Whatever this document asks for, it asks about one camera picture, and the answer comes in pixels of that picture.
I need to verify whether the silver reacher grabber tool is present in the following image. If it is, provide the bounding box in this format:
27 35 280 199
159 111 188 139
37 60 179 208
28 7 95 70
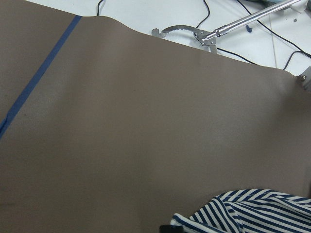
151 0 299 54

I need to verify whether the aluminium frame post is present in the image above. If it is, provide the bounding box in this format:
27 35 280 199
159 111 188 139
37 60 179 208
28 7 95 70
297 67 311 92

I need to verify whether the blue white striped polo shirt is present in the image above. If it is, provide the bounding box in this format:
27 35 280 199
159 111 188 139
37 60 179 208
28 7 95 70
170 189 311 233

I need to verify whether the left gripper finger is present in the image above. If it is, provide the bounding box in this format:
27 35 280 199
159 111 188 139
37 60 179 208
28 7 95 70
159 225 184 233

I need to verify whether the black cable on desk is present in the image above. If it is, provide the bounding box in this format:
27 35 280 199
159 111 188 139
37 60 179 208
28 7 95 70
96 0 311 71

